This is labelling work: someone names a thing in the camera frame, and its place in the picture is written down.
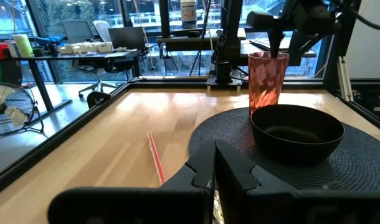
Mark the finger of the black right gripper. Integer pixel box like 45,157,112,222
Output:
288,30,321,67
268,28,286,60

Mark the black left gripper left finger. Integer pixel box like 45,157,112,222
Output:
48,139,216,224

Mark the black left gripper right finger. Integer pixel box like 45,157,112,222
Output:
215,139,380,224

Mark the orange translucent plastic cup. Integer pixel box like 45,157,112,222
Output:
248,52,290,118

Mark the red drinking straw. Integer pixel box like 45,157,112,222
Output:
146,130,166,186

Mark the black round bowl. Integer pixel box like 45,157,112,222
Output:
250,104,346,163

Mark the white labelled bottle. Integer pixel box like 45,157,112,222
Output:
180,0,198,22

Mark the black round woven placemat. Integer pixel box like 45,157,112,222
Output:
188,107,380,192

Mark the grey office desk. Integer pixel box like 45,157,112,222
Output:
155,27,247,52

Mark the black monitor pole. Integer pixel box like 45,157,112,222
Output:
158,0,171,38

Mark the open black laptop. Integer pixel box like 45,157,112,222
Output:
108,26,147,51

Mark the black floor fan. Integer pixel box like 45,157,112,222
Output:
0,82,45,138

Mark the black desk with clutter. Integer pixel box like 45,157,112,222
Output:
0,49,145,113

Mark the white storage tray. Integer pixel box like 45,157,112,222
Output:
59,42,113,55

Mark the white office chair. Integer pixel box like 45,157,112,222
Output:
92,20,113,43

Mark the small black cup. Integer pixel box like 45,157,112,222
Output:
32,45,46,58

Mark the grey office chair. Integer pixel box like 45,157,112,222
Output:
60,19,118,101

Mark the pale green cylinder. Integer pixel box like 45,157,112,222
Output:
12,33,35,58

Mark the white metal rail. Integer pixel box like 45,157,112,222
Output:
337,55,354,102

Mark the black hanging cable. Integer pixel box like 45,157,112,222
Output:
344,2,380,32

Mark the black aluminium table frame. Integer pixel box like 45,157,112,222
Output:
0,0,380,200

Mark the black frame clamp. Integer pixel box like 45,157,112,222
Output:
86,91,112,110

